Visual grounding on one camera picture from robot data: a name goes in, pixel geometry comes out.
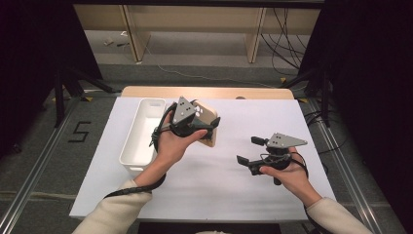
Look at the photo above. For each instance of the dark curtain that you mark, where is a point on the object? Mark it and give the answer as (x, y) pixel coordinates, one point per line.
(373, 81)
(32, 48)

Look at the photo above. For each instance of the black tripod stand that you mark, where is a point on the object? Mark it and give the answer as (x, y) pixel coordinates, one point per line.
(325, 104)
(59, 104)

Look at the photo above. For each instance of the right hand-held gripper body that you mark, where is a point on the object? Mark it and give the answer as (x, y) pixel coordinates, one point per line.
(285, 140)

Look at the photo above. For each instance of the beige wooden shelf unit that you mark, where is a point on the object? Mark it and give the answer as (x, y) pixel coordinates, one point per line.
(195, 18)

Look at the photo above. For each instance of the white table mat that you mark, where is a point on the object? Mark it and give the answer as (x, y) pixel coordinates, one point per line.
(207, 182)

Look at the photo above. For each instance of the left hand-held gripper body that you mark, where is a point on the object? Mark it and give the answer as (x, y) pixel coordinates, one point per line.
(183, 112)

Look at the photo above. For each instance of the small white floor scrap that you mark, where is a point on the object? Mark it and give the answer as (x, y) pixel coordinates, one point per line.
(108, 41)

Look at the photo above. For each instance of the person's left hand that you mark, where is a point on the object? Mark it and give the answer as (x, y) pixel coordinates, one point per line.
(170, 146)

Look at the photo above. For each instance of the small black floor object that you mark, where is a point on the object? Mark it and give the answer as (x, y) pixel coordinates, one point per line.
(122, 44)

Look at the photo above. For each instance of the white plastic storage box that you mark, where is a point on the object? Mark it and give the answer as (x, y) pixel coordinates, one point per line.
(142, 136)

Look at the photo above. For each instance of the yellow tape piece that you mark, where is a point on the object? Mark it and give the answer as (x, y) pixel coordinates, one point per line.
(56, 99)
(283, 79)
(303, 100)
(87, 98)

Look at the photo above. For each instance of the person's right hand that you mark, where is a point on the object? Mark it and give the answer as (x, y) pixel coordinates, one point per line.
(295, 180)

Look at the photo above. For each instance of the light wooden table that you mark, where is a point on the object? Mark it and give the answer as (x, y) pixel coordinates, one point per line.
(227, 92)

